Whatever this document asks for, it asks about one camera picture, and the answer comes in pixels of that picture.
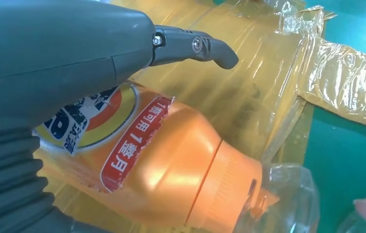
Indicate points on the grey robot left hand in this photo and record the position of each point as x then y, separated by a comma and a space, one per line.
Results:
57, 48

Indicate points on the orange detergent bottle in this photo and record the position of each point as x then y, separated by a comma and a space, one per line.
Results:
170, 160

